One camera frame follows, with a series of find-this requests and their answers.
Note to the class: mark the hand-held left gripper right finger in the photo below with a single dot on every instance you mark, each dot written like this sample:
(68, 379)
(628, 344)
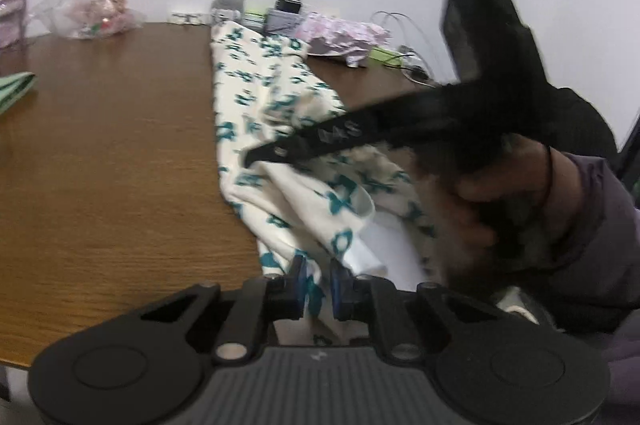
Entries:
(337, 294)

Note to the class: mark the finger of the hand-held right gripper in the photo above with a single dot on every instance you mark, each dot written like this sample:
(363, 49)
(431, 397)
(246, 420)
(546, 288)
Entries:
(350, 130)

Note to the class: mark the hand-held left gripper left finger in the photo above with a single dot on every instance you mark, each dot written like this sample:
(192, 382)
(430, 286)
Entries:
(298, 287)

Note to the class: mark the cream garment with green flowers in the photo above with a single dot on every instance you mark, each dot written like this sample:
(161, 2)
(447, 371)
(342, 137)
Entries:
(240, 105)

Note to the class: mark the person's right hand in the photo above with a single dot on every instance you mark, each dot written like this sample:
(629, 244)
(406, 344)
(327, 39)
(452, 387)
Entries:
(520, 175)

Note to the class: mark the green transparent box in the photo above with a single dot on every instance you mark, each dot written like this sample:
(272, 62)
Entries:
(385, 55)

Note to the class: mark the pink floral ruffled garment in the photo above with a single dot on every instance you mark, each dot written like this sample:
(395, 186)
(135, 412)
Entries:
(340, 35)

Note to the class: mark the dark cloth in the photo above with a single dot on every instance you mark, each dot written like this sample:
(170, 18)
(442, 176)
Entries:
(580, 120)

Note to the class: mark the grey small box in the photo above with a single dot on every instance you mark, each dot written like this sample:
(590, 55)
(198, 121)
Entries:
(285, 17)

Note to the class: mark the green white small box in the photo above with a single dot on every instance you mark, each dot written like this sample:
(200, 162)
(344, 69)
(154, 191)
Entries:
(255, 19)

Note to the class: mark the white shoe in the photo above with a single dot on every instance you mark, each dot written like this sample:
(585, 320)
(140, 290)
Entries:
(515, 302)

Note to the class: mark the clear plastic bag with snacks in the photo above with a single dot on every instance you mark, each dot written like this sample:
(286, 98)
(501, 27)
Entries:
(95, 12)

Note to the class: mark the green striped cloth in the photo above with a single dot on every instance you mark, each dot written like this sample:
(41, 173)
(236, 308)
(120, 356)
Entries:
(12, 87)

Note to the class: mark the pink knitted vase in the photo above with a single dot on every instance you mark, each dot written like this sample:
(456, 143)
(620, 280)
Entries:
(11, 10)

